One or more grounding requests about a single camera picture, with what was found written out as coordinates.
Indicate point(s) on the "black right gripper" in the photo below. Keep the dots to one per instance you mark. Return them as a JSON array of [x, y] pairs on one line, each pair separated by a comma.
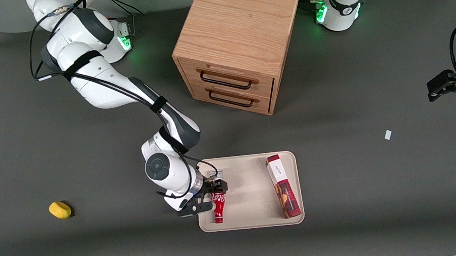
[[210, 187]]

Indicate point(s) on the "small red coke bottle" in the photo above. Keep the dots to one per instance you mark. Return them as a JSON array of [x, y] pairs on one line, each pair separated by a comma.
[[219, 206]]

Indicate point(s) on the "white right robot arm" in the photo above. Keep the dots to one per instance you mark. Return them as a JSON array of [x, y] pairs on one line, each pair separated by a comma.
[[102, 82]]

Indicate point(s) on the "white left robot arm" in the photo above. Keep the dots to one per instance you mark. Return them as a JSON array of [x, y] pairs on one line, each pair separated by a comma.
[[343, 11]]

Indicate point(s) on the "beige plastic tray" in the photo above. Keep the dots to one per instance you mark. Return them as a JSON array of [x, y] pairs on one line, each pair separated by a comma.
[[250, 194]]

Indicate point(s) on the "small white tape piece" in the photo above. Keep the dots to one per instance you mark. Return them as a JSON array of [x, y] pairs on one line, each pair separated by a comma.
[[388, 135]]

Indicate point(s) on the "red tartan shortbread box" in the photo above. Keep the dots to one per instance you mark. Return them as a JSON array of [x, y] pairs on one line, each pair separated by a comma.
[[284, 190]]

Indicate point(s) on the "yellow sponge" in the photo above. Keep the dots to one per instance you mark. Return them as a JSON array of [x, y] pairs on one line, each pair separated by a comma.
[[60, 210]]

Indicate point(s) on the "wooden drawer cabinet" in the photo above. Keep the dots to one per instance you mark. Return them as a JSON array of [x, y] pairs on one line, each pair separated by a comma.
[[237, 19]]

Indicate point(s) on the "small grey wrist camera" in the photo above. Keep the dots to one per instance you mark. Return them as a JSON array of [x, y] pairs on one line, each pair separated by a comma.
[[216, 174]]

